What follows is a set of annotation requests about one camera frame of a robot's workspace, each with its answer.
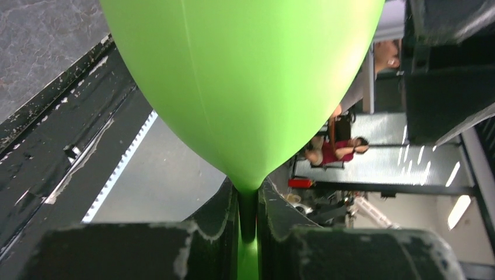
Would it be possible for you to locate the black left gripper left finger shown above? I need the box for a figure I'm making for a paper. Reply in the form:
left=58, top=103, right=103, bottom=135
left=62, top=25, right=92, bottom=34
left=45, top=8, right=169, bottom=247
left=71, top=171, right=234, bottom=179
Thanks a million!
left=186, top=178, right=238, bottom=280

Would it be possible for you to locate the person in red shirt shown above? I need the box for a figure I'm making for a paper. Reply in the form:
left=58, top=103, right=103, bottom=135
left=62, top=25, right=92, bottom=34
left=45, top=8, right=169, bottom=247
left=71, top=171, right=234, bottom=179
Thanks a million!
left=304, top=136, right=369, bottom=166

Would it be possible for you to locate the person in grey shirt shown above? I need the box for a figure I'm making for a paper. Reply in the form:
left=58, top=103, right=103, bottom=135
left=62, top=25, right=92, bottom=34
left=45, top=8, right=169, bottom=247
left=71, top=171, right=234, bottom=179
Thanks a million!
left=330, top=39, right=402, bottom=119

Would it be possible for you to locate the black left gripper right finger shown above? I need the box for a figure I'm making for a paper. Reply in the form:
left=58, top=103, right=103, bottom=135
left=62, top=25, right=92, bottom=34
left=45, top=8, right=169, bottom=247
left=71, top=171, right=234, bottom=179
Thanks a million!
left=257, top=178, right=319, bottom=279

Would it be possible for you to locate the green plastic wine glass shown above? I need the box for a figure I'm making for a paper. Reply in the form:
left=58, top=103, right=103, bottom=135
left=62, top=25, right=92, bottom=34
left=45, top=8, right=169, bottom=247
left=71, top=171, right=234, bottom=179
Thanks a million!
left=99, top=0, right=386, bottom=280

